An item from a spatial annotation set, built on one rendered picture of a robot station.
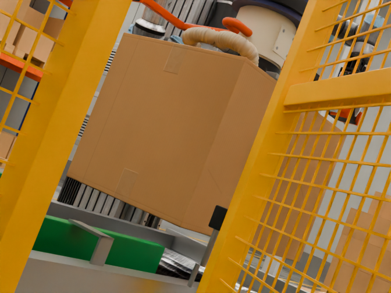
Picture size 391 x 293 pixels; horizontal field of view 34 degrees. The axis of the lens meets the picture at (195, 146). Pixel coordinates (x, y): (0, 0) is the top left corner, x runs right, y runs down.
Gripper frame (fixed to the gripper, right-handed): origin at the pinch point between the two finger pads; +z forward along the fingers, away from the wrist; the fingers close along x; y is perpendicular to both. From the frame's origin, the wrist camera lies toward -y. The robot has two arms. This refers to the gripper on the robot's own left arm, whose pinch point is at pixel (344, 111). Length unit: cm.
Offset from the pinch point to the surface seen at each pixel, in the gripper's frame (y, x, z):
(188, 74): 91, 9, 20
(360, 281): -667, -249, 81
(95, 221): 65, -29, 64
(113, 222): 57, -29, 63
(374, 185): -936, -399, -83
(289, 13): 65, 10, -8
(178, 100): 91, 9, 26
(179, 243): 26, -27, 64
